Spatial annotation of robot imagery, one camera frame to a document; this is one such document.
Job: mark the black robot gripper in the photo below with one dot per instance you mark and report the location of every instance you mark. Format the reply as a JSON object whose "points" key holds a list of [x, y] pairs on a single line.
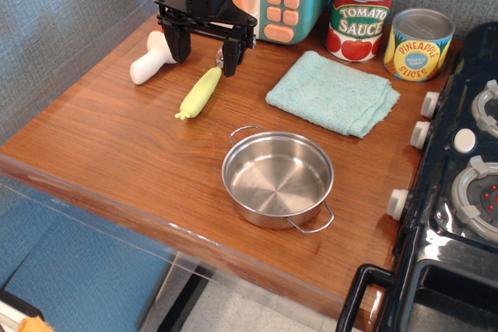
{"points": [[179, 19]]}

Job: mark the white toy mushroom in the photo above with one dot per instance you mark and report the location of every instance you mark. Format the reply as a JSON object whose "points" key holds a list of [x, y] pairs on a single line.
{"points": [[158, 54]]}

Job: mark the stainless steel pot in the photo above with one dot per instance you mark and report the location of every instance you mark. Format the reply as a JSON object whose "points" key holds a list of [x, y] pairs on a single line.
{"points": [[279, 179]]}

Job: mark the light blue folded cloth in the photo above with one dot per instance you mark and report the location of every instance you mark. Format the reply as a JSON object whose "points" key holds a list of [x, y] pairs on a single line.
{"points": [[334, 96]]}

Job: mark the tomato sauce can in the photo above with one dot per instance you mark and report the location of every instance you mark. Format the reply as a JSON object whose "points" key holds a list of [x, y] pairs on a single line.
{"points": [[356, 28]]}

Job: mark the pineapple slices can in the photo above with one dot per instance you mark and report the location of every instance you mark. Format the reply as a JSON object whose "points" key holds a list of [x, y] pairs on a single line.
{"points": [[418, 44]]}

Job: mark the white stove knob top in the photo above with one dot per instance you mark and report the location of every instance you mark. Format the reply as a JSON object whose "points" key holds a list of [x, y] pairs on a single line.
{"points": [[429, 104]]}

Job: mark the white stove knob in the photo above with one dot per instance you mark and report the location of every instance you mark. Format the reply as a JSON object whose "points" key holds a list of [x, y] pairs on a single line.
{"points": [[419, 134], [396, 203], [429, 104]]}

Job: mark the white stove knob middle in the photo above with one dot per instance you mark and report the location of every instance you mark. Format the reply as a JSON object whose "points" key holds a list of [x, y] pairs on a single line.
{"points": [[419, 134]]}

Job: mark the white stove knob bottom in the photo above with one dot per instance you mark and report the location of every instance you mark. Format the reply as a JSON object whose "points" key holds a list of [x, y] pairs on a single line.
{"points": [[396, 203]]}

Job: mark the white round stove button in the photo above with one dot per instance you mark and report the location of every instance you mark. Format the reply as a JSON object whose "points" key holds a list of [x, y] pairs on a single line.
{"points": [[464, 141]]}

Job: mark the grey stove burner lower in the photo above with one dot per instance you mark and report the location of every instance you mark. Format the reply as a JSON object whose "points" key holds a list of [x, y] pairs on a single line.
{"points": [[474, 197]]}

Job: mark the orange object in corner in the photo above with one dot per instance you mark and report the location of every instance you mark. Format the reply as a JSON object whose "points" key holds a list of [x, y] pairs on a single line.
{"points": [[34, 324]]}

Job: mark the black toy stove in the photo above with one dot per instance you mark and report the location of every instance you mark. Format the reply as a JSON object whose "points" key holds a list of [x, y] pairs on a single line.
{"points": [[444, 276]]}

